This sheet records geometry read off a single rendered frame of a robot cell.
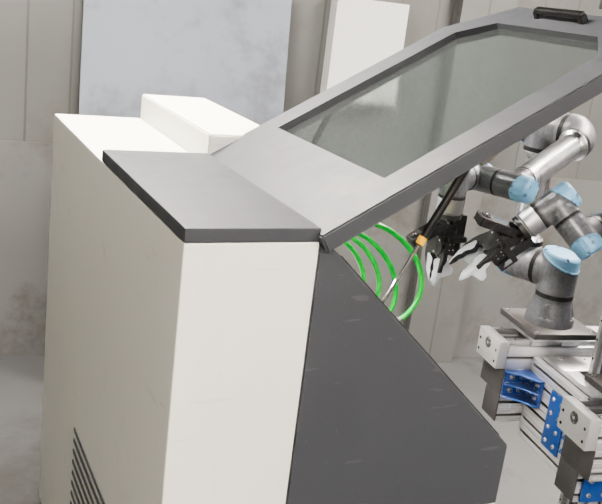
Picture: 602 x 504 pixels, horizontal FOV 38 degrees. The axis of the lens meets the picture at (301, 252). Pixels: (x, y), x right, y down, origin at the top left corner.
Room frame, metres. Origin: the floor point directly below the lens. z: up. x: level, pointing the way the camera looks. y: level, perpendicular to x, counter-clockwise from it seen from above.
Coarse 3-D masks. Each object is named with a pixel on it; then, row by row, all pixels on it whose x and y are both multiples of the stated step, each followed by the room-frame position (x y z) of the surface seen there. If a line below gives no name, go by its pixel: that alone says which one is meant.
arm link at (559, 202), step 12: (552, 192) 2.20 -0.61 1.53; (564, 192) 2.19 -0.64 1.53; (576, 192) 2.19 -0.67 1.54; (540, 204) 2.19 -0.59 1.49; (552, 204) 2.18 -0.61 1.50; (564, 204) 2.18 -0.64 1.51; (576, 204) 2.18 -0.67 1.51; (540, 216) 2.18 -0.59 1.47; (552, 216) 2.18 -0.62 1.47; (564, 216) 2.16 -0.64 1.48
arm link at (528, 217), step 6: (522, 210) 2.22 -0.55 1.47; (528, 210) 2.20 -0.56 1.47; (522, 216) 2.19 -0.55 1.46; (528, 216) 2.19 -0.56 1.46; (534, 216) 2.18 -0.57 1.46; (522, 222) 2.19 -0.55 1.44; (528, 222) 2.18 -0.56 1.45; (534, 222) 2.18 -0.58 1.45; (540, 222) 2.18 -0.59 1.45; (528, 228) 2.18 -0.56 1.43; (534, 228) 2.18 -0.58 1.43; (540, 228) 2.18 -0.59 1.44; (546, 228) 2.19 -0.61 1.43; (534, 234) 2.18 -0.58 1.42
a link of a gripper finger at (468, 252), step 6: (468, 246) 2.24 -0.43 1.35; (474, 246) 2.22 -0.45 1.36; (462, 252) 2.23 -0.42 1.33; (468, 252) 2.23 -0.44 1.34; (474, 252) 2.23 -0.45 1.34; (480, 252) 2.24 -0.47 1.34; (456, 258) 2.24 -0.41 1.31; (462, 258) 2.25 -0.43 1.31; (468, 258) 2.25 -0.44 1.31; (474, 258) 2.25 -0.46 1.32; (450, 264) 2.24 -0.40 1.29
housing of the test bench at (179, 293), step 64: (64, 128) 2.63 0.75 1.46; (128, 128) 2.69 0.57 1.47; (64, 192) 2.59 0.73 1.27; (128, 192) 1.92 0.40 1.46; (192, 192) 1.83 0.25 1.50; (256, 192) 1.91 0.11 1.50; (64, 256) 2.55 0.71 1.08; (128, 256) 1.89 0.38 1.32; (192, 256) 1.56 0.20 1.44; (256, 256) 1.61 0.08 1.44; (64, 320) 2.51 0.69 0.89; (128, 320) 1.86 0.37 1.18; (192, 320) 1.56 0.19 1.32; (256, 320) 1.62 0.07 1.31; (64, 384) 2.47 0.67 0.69; (128, 384) 1.82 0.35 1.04; (192, 384) 1.57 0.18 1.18; (256, 384) 1.63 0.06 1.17; (64, 448) 2.43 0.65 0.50; (128, 448) 1.79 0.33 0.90; (192, 448) 1.57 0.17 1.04; (256, 448) 1.64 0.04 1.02
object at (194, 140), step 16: (144, 96) 2.90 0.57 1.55; (160, 96) 2.92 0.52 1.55; (176, 96) 2.97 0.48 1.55; (144, 112) 2.88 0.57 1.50; (160, 112) 2.72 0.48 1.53; (176, 112) 2.61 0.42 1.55; (192, 112) 2.65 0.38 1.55; (208, 112) 2.69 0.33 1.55; (224, 112) 2.73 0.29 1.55; (160, 128) 2.71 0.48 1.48; (176, 128) 2.56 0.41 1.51; (192, 128) 2.43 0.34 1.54; (208, 128) 2.39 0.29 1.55; (224, 128) 2.42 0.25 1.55; (240, 128) 2.46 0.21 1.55; (192, 144) 2.42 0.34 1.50; (208, 144) 2.30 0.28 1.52; (224, 144) 2.32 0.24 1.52
